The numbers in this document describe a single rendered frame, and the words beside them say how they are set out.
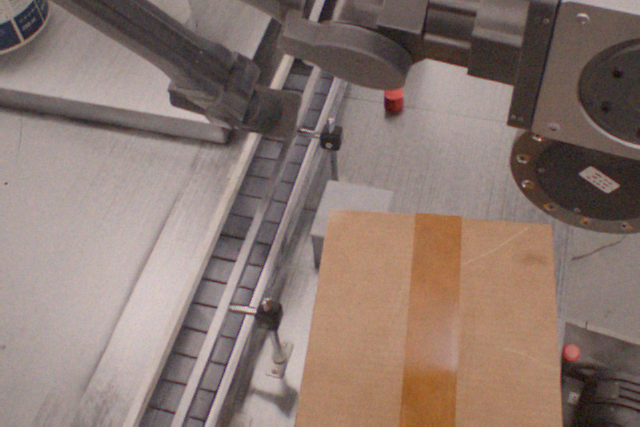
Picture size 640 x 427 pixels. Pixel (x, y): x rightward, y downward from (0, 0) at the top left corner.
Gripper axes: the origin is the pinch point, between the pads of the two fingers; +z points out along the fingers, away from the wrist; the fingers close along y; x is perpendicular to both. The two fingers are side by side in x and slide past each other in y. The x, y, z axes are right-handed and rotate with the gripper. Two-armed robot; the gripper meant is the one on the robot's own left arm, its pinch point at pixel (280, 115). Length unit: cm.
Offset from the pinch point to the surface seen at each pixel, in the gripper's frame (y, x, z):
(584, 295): -62, 30, 96
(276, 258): -5.8, 20.5, -9.1
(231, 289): -4.4, 23.3, -22.7
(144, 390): 2.8, 36.9, -27.7
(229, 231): 2.2, 18.2, -8.0
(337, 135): -10.7, 1.6, -5.9
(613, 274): -68, 23, 101
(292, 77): 2.9, -7.1, 12.6
